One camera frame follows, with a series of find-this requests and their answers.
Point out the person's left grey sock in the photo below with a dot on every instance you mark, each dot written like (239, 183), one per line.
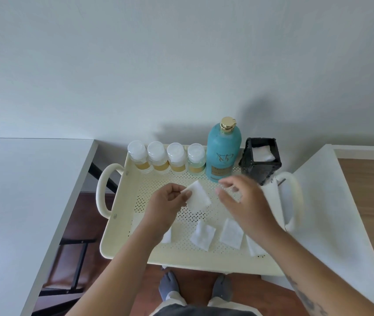
(169, 286)

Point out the small clear bottle green liquid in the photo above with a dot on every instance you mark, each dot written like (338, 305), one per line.
(196, 158)

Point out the person's right forearm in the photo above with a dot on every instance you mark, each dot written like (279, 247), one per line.
(312, 276)

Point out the cotton pad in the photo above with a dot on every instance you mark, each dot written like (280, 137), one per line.
(198, 195)

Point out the large teal bottle gold cap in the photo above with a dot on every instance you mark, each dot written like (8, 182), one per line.
(221, 148)

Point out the person's left forearm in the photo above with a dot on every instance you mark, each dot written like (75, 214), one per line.
(118, 279)

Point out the black desk leg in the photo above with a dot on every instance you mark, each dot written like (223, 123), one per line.
(103, 179)

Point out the person's grey sock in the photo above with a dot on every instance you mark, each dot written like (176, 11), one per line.
(223, 287)
(169, 286)

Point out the person's left hand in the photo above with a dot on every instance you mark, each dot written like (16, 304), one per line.
(164, 207)

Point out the person's right grey sock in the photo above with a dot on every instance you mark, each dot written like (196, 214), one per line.
(223, 287)

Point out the small clear bottle yellow liquid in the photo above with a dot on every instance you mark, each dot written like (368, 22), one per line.
(177, 157)
(158, 157)
(138, 156)

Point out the black metal frame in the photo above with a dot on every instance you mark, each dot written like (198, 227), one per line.
(76, 263)

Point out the black square pad holder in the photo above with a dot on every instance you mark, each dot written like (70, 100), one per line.
(256, 171)

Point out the person's right hand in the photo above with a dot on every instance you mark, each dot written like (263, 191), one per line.
(252, 210)

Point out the dark grey shirt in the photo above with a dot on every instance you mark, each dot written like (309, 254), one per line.
(203, 310)

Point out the white shorts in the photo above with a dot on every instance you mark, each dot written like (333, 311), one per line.
(174, 297)

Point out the white cotton pads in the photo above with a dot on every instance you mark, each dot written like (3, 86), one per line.
(203, 235)

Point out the cream perforated tray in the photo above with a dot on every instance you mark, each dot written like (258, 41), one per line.
(124, 246)

